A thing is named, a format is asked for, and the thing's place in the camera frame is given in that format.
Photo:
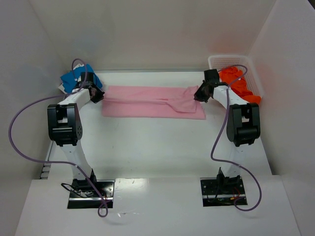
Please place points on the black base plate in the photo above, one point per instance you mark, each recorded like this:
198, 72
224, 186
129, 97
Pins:
86, 197
214, 195

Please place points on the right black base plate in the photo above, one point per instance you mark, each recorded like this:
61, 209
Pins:
214, 195

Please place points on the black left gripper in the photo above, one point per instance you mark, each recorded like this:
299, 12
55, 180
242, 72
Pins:
97, 94

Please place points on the white perforated plastic basket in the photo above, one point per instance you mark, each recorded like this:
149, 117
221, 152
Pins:
251, 77

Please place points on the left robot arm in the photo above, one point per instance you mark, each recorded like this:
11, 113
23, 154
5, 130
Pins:
66, 130

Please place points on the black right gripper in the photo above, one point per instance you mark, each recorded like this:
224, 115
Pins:
203, 92

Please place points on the orange crumpled t-shirt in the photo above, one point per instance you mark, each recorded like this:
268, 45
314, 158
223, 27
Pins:
240, 86

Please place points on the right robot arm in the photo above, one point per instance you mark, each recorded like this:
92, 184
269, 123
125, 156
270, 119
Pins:
241, 122

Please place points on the blue folded t-shirt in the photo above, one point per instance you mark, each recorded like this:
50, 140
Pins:
96, 78

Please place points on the pink t-shirt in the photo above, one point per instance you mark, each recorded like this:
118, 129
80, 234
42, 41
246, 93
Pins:
151, 102

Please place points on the white folded t-shirt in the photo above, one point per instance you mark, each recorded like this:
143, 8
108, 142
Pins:
69, 80

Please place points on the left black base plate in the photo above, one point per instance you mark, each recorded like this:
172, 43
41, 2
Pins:
86, 197

